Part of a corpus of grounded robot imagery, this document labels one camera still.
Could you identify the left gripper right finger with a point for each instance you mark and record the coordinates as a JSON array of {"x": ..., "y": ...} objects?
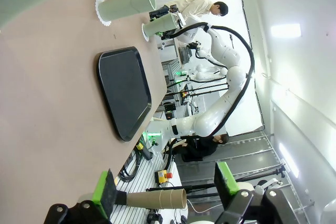
[{"x": 225, "y": 184}]

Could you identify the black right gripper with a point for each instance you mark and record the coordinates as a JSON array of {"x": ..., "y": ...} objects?
[{"x": 177, "y": 24}]

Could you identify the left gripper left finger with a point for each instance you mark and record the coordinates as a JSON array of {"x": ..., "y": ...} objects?
[{"x": 105, "y": 195}]

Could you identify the pale green plastic cup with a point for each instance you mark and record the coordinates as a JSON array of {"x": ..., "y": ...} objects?
[
  {"x": 157, "y": 26},
  {"x": 15, "y": 1},
  {"x": 123, "y": 6}
]

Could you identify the white scalloped paper coaster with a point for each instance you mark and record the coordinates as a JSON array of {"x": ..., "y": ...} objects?
[
  {"x": 97, "y": 9},
  {"x": 144, "y": 34}
]

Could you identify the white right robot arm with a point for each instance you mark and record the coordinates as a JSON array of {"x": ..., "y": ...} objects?
[{"x": 210, "y": 121}]

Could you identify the long black tripod pole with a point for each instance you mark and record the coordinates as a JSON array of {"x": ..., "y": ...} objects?
[{"x": 199, "y": 187}]

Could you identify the person in cream jacket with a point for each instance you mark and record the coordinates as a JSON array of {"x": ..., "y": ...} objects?
[{"x": 197, "y": 7}]

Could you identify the seated person in black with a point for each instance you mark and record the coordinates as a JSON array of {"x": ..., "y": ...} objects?
[{"x": 199, "y": 148}]

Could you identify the brown cardboard tube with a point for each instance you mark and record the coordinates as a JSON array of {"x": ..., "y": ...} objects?
[{"x": 155, "y": 199}]

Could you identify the yellow emergency stop box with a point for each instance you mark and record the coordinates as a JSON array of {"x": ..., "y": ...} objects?
[{"x": 164, "y": 176}]

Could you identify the black plastic serving tray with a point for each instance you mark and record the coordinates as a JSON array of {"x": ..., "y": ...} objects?
[{"x": 123, "y": 90}]

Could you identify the rectangular ceiling light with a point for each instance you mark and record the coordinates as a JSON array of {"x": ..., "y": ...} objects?
[{"x": 286, "y": 30}]

